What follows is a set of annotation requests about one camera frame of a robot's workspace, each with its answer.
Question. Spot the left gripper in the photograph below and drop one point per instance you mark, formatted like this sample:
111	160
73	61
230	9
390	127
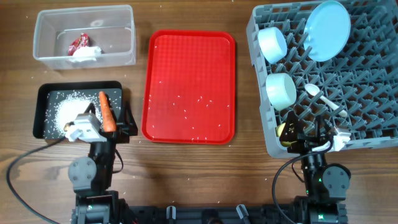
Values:
121	135

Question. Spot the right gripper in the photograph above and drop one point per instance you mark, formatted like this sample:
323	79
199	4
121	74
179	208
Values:
305	142

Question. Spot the orange carrot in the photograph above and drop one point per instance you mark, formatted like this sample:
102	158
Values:
109	124

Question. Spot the yellow plastic cup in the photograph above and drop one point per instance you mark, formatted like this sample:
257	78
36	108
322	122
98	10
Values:
279	131

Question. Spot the white plastic spoon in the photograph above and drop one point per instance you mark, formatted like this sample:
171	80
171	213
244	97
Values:
313	90

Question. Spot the white rice pile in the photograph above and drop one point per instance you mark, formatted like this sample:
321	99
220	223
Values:
63	106

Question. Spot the brown food scrap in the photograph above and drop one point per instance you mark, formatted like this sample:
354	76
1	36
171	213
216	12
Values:
67	127

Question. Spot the mint green bowl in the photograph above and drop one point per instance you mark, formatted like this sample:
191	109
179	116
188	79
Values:
281	90

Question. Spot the red candy wrapper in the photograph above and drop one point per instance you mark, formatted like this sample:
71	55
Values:
82	41

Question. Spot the light blue bowl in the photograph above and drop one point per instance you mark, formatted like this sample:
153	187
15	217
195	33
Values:
272	44

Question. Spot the light blue plate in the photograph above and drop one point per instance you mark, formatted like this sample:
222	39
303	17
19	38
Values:
328	28

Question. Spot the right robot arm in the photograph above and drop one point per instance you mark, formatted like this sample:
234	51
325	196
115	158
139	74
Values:
326	184

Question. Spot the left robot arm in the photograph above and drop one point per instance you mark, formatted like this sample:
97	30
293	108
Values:
91	175

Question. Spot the grey dishwasher rack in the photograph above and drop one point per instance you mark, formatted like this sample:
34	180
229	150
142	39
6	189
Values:
361	79

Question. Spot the black plastic tray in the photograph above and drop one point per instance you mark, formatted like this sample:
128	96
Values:
112	89

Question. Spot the clear plastic bin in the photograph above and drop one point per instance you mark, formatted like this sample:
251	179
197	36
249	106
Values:
111	28

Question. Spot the red serving tray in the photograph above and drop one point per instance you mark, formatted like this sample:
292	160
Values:
190	90

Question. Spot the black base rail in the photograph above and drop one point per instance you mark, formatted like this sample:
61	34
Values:
239	214

